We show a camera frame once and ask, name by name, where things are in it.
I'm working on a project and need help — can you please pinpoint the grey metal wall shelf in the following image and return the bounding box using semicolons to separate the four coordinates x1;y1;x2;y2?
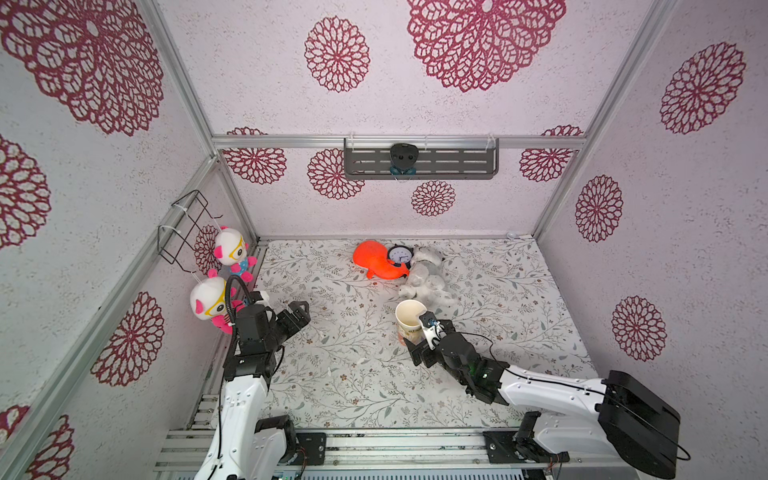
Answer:
342;137;499;181

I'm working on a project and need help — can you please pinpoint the small round clock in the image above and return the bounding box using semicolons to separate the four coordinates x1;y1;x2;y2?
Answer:
387;245;414;268

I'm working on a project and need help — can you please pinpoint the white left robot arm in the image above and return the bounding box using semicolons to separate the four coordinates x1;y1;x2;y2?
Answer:
195;301;311;479

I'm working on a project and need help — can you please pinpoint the upper pink white doll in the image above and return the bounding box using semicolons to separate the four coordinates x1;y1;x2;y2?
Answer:
213;226;257;283

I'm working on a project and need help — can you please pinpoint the lower pink white doll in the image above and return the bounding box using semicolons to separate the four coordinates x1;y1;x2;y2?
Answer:
190;269;232;335

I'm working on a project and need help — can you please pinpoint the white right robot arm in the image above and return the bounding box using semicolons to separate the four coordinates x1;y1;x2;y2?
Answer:
405;332;683;479

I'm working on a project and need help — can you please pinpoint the orange plastic toy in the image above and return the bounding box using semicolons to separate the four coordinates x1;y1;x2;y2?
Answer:
353;240;409;280

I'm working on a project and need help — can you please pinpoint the paper milk tea cup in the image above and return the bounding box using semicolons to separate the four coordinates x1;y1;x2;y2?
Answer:
395;299;427;345

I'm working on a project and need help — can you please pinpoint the black wire basket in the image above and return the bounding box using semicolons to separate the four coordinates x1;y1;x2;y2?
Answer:
156;189;222;276

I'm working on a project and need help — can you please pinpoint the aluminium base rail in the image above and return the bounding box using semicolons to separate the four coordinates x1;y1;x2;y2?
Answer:
152;427;637;480

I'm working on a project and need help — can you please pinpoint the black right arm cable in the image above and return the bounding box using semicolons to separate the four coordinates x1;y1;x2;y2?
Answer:
455;331;692;462

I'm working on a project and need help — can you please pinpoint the black object on shelf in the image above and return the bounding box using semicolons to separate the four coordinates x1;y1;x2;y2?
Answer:
389;143;419;176

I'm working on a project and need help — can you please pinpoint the grey white plush toy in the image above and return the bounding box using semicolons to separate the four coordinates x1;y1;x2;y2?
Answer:
398;247;456;309

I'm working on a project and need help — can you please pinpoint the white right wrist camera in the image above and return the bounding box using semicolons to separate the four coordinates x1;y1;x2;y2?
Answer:
419;311;444;350

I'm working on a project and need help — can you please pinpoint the pink white doll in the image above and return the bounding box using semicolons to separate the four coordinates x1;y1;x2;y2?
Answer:
190;269;232;335
213;226;257;283

